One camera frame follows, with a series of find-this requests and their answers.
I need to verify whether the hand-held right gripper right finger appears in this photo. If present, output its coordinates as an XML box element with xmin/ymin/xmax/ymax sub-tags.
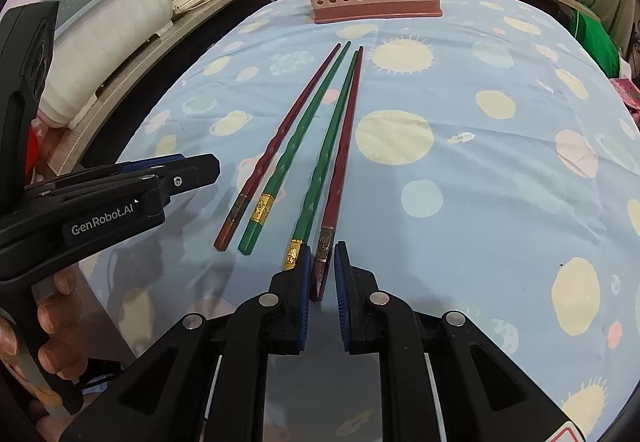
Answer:
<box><xmin>334</xmin><ymin>242</ymin><xmax>576</xmax><ymax>442</ymax></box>

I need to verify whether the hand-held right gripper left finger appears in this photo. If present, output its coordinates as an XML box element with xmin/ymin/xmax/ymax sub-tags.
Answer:
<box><xmin>62</xmin><ymin>244</ymin><xmax>312</xmax><ymax>442</ymax></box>

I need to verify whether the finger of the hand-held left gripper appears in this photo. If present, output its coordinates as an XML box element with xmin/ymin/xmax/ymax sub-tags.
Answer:
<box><xmin>55</xmin><ymin>153</ymin><xmax>221</xmax><ymax>217</ymax></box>
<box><xmin>25</xmin><ymin>153</ymin><xmax>187</xmax><ymax>197</ymax></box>

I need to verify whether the dark red chopstick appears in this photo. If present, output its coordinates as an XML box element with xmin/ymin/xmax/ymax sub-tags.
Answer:
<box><xmin>213</xmin><ymin>42</ymin><xmax>342</xmax><ymax>253</ymax></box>
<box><xmin>309</xmin><ymin>46</ymin><xmax>365</xmax><ymax>303</ymax></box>

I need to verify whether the green chopstick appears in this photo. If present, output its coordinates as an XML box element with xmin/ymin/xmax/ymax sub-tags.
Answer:
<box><xmin>285</xmin><ymin>50</ymin><xmax>360</xmax><ymax>273</ymax></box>
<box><xmin>237</xmin><ymin>42</ymin><xmax>352</xmax><ymax>256</ymax></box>

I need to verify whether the person's left hand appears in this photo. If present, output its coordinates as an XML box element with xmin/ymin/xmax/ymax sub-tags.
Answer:
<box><xmin>37</xmin><ymin>268</ymin><xmax>85</xmax><ymax>380</ymax></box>

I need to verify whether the white dish tub grey lid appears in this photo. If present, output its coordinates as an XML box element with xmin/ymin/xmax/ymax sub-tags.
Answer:
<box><xmin>30</xmin><ymin>0</ymin><xmax>176</xmax><ymax>127</ymax></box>

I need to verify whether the pink floral cloth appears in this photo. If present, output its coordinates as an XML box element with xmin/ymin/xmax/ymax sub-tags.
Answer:
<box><xmin>612</xmin><ymin>76</ymin><xmax>640</xmax><ymax>113</ymax></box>

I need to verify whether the green bag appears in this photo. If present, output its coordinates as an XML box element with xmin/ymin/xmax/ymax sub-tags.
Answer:
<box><xmin>570</xmin><ymin>4</ymin><xmax>621</xmax><ymax>77</ymax></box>

